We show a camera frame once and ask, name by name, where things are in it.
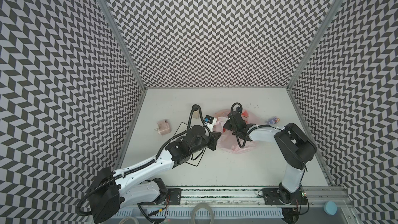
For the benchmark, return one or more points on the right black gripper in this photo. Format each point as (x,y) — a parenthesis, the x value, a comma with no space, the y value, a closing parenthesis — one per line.
(230,124)

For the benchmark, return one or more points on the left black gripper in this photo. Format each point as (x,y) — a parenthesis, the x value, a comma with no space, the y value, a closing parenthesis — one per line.
(214,135)

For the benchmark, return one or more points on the pink plastic bag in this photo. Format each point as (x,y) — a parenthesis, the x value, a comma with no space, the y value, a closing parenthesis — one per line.
(227,142)

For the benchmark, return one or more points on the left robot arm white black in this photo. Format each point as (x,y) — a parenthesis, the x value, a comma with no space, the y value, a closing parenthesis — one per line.
(137,184)

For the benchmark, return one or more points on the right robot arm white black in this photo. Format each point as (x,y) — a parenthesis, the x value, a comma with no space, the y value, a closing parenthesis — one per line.
(296,147)

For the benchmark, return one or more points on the glass jar black lid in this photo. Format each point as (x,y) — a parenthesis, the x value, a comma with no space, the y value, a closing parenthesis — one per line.
(196,114)

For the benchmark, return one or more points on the pink block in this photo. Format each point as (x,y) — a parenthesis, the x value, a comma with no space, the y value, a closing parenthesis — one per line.
(163,127)

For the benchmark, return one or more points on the purple small toy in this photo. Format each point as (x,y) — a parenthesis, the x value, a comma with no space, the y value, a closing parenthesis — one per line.
(273,120)

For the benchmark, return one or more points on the clear tube loop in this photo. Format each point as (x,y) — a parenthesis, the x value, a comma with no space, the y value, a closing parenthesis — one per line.
(200,210)

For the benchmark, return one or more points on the teal round cap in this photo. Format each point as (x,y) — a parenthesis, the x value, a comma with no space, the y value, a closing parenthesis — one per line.
(330,208)

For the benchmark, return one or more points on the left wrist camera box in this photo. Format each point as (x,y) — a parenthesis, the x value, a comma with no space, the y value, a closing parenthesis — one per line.
(210,120)

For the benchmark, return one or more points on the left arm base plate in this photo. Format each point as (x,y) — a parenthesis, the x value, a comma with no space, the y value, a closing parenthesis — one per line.
(172,196)

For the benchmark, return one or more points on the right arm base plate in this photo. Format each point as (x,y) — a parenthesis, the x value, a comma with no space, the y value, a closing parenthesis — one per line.
(276,196)

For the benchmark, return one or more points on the aluminium front rail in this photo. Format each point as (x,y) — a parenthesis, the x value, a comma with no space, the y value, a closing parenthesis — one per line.
(224,197)

